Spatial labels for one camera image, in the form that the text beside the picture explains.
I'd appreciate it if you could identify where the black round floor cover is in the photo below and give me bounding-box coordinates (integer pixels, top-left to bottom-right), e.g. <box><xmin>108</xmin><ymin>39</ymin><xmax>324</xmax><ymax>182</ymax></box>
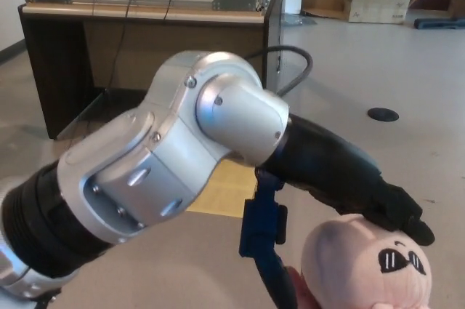
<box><xmin>366</xmin><ymin>107</ymin><xmax>400</xmax><ymax>123</ymax></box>

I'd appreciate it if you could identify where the thick black wrist cable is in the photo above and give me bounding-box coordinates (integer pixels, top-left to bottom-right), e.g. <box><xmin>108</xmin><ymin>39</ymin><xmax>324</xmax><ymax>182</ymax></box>
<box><xmin>243</xmin><ymin>45</ymin><xmax>313</xmax><ymax>96</ymax></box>

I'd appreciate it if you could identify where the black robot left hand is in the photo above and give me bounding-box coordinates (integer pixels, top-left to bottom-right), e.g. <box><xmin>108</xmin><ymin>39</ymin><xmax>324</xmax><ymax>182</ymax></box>
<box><xmin>238</xmin><ymin>114</ymin><xmax>436</xmax><ymax>309</ymax></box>

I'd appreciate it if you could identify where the yellow paper sheet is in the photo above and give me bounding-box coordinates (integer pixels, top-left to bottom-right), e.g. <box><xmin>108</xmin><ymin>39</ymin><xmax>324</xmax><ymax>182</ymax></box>
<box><xmin>187</xmin><ymin>159</ymin><xmax>257</xmax><ymax>219</ymax></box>

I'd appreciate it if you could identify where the open cardboard box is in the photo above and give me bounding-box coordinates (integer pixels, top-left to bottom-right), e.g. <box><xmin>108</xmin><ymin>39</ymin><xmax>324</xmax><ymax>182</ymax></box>
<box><xmin>336</xmin><ymin>0</ymin><xmax>423</xmax><ymax>25</ymax></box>

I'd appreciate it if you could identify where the person's bare hand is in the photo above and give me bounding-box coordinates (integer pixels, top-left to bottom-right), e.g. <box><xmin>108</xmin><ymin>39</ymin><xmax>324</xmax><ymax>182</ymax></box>
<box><xmin>286</xmin><ymin>265</ymin><xmax>432</xmax><ymax>309</ymax></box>

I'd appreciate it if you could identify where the thin black side cable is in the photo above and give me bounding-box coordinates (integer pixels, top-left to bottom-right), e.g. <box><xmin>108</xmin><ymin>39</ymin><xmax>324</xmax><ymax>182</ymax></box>
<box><xmin>275</xmin><ymin>25</ymin><xmax>283</xmax><ymax>74</ymax></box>

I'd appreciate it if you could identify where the flat cardboard sheet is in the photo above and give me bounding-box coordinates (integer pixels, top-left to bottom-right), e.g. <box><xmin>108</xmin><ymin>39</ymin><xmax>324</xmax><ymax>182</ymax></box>
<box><xmin>301</xmin><ymin>4</ymin><xmax>349</xmax><ymax>21</ymax></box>

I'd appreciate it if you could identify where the long black power cable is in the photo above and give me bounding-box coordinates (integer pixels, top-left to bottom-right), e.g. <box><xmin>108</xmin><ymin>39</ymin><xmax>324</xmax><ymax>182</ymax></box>
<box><xmin>72</xmin><ymin>0</ymin><xmax>137</xmax><ymax>132</ymax></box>

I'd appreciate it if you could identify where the black desk with wooden top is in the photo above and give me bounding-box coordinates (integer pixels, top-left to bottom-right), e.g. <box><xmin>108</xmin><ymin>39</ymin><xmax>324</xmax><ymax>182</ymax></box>
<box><xmin>17</xmin><ymin>0</ymin><xmax>288</xmax><ymax>140</ymax></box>

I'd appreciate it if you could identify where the blue foam piece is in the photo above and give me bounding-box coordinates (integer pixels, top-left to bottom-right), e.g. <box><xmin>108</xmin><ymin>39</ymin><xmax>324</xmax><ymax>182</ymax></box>
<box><xmin>413</xmin><ymin>17</ymin><xmax>465</xmax><ymax>31</ymax></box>

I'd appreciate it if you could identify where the pink plush dumpling with sunglasses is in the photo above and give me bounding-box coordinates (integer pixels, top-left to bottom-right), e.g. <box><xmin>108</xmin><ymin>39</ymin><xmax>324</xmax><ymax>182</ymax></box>
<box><xmin>300</xmin><ymin>213</ymin><xmax>433</xmax><ymax>309</ymax></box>

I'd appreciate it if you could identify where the small brown cardboard box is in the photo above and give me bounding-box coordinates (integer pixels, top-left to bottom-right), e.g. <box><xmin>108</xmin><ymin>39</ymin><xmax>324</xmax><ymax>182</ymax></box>
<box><xmin>448</xmin><ymin>0</ymin><xmax>465</xmax><ymax>18</ymax></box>

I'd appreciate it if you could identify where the clear plastic bag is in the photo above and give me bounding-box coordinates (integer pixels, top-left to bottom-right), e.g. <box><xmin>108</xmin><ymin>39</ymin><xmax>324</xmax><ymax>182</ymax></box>
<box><xmin>282</xmin><ymin>13</ymin><xmax>318</xmax><ymax>27</ymax></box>

